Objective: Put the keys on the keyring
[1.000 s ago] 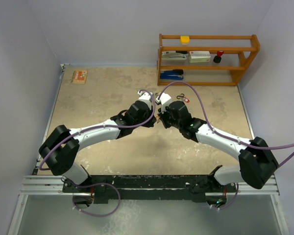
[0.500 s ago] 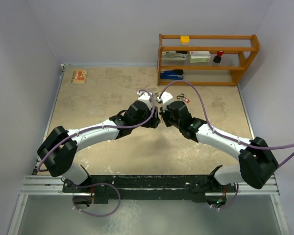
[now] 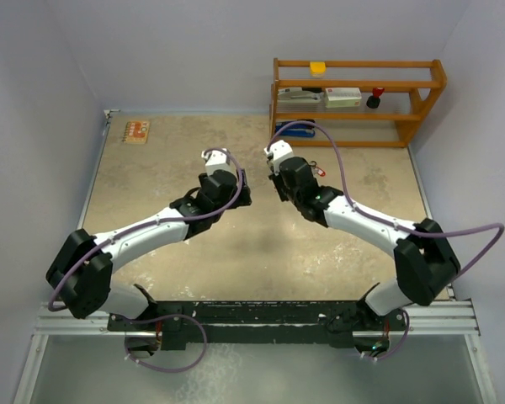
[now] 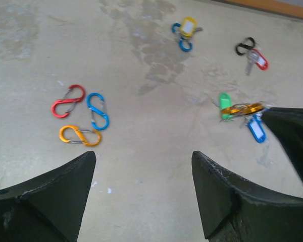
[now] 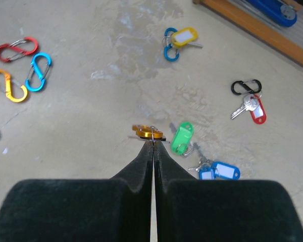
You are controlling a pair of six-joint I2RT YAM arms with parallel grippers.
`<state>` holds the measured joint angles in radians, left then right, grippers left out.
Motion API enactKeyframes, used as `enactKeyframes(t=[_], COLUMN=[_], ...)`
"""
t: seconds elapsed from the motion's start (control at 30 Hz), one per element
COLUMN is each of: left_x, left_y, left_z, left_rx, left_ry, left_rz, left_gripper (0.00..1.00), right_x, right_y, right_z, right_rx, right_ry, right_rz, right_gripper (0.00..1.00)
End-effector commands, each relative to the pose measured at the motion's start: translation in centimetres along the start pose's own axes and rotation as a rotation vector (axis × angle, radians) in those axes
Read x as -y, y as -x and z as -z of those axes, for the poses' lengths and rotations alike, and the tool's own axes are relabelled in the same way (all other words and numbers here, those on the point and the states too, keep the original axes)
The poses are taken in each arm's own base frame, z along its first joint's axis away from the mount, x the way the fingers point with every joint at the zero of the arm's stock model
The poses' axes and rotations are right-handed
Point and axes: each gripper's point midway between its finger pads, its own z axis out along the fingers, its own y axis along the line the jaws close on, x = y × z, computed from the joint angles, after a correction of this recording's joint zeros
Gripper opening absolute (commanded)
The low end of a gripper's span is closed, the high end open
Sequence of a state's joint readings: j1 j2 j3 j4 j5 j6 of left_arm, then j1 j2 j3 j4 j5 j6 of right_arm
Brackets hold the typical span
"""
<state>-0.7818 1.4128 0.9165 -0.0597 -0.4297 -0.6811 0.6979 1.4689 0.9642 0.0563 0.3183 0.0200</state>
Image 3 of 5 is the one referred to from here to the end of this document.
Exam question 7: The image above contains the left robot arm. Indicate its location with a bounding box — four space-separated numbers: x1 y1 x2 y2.
45 169 252 330

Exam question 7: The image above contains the white stapler on shelf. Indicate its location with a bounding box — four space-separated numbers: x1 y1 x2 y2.
277 87 323 104

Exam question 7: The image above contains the aluminium frame rail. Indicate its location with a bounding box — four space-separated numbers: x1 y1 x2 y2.
35 300 480 343

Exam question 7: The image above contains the blue stapler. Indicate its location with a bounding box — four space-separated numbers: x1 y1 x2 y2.
274 120 316 138

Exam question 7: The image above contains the white staples box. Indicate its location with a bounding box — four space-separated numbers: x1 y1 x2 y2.
323 88 362 109

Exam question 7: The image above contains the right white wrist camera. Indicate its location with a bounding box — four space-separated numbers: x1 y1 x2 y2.
264 140 294 175

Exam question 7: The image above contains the wooden shelf rack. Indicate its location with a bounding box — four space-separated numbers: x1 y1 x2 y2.
268 59 448 148

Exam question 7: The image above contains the orange spiral notebook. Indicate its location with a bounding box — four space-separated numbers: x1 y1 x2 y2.
122 120 151 145

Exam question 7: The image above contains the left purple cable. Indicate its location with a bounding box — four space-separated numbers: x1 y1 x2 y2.
46 147 246 373

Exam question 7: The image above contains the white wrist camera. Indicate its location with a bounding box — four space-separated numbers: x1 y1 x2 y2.
264 140 294 175
201 148 231 175

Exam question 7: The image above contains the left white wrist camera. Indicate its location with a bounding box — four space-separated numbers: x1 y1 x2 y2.
201 148 231 175

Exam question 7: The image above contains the red black stamp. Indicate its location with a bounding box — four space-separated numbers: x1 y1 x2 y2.
366 88 385 109

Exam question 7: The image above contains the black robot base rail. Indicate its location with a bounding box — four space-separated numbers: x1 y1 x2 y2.
108 300 407 352

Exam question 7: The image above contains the yellow box on shelf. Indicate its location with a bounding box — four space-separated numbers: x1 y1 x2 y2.
309 61 327 77

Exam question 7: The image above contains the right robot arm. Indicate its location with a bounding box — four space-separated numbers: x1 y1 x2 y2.
269 157 460 329

